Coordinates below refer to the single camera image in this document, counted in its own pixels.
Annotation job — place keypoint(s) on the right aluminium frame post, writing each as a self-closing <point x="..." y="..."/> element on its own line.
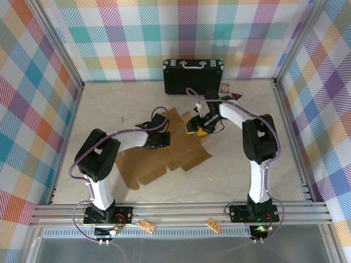
<point x="299" y="41"/>

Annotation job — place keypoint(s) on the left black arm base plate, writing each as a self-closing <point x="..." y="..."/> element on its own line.
<point x="124" y="213"/>

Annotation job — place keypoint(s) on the red black triangle sticker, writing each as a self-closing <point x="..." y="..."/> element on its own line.
<point x="237" y="96"/>

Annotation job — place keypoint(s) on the small printed card pack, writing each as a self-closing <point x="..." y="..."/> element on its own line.
<point x="224" y="88"/>

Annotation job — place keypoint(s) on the orange printed tag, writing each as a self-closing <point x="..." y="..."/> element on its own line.
<point x="147" y="226"/>
<point x="213" y="225"/>

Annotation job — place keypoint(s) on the black connector board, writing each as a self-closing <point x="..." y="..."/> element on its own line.
<point x="259" y="231"/>
<point x="108" y="232"/>

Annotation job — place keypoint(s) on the right aluminium side rail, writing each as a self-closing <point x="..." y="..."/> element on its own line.
<point x="288" y="123"/>

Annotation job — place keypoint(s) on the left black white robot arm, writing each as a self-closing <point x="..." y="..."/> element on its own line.
<point x="101" y="191"/>

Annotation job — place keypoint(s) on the right black connector board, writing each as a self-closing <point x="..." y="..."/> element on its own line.
<point x="259" y="231"/>

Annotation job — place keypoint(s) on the aluminium frame post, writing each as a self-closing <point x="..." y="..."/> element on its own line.
<point x="55" y="43"/>
<point x="299" y="41"/>

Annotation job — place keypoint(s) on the aluminium frame rail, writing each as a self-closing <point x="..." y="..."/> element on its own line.
<point x="178" y="212"/>

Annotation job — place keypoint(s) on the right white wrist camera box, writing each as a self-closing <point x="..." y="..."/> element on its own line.
<point x="200" y="108"/>

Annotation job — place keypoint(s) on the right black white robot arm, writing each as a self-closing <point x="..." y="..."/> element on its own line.
<point x="257" y="180"/>

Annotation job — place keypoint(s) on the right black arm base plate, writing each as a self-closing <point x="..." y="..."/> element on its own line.
<point x="238" y="213"/>

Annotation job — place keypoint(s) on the left black connector board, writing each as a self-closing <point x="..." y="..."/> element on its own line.
<point x="108" y="232"/>

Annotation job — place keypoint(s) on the brown cardboard box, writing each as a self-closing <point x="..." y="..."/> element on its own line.
<point x="181" y="156"/>

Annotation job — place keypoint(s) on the left aluminium frame post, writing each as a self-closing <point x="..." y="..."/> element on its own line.
<point x="55" y="43"/>

